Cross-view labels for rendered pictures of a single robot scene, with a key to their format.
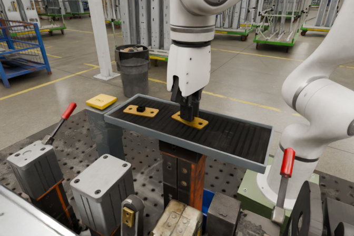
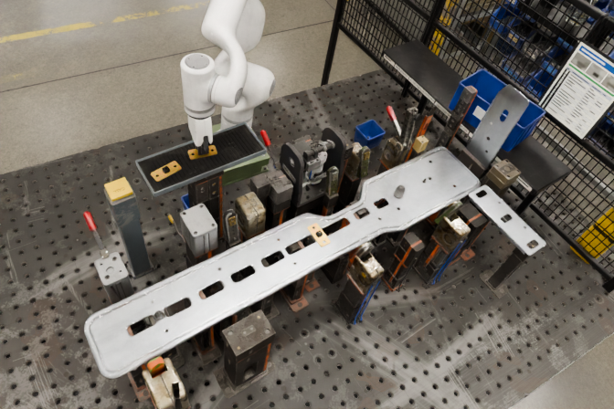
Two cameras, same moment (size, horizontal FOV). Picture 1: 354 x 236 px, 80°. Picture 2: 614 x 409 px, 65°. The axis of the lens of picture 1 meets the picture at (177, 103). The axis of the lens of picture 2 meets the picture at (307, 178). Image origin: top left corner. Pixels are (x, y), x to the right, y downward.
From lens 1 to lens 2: 116 cm
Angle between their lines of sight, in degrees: 57
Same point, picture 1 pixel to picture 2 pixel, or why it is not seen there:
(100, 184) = (207, 222)
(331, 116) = (259, 91)
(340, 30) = (243, 36)
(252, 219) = (270, 176)
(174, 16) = (199, 107)
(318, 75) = not seen: hidden behind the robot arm
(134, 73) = not seen: outside the picture
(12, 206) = (150, 295)
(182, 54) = (207, 123)
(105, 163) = (190, 215)
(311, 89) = not seen: hidden behind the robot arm
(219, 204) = (258, 181)
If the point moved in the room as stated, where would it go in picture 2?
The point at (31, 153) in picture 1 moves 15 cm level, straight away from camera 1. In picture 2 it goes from (112, 267) to (52, 275)
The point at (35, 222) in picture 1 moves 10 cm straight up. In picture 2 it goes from (176, 281) to (174, 265)
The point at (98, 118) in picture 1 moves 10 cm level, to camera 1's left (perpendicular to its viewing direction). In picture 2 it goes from (131, 203) to (105, 227)
